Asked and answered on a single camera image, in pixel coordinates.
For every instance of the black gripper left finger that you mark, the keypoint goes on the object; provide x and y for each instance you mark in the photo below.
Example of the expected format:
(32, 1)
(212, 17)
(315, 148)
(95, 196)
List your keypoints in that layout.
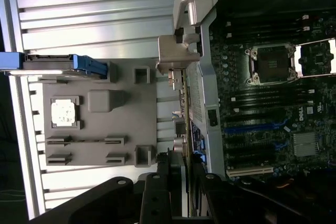
(155, 197)

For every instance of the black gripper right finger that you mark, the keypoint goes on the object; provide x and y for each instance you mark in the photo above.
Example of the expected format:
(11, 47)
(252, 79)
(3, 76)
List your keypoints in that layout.
(218, 200)

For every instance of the white expansion slot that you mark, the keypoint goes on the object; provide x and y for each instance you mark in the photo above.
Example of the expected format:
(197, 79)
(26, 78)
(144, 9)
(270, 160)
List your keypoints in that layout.
(249, 172)

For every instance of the blue expansion slot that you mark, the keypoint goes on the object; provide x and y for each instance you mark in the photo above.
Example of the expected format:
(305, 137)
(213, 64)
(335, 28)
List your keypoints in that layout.
(249, 129)

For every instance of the green RAM stick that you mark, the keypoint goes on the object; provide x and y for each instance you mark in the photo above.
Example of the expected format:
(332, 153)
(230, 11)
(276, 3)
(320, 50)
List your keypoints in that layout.
(86, 141)

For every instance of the grey parts rack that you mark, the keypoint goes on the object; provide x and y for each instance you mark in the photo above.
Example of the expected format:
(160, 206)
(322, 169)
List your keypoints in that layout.
(105, 124)

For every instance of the silver chipset heatsink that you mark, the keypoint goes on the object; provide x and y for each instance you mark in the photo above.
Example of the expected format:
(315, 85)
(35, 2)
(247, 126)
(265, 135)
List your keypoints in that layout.
(305, 144)

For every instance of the open PC case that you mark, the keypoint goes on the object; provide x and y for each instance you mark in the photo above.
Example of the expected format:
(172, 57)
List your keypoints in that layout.
(210, 77)

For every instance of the green motherboard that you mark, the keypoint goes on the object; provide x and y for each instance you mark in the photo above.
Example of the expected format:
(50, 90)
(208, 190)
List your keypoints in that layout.
(302, 108)

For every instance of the silver CPU chip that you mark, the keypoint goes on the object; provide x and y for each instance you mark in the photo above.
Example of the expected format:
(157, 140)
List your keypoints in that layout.
(63, 113)

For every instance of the CPU socket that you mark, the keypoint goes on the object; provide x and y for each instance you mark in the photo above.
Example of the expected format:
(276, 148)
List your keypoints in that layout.
(273, 64)

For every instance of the blue disk carrier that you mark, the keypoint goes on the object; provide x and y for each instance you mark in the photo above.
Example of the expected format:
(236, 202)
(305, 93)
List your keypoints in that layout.
(89, 65)

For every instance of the metal socket cover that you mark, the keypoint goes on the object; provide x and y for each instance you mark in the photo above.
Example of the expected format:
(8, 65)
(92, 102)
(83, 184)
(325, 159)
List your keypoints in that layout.
(298, 58)

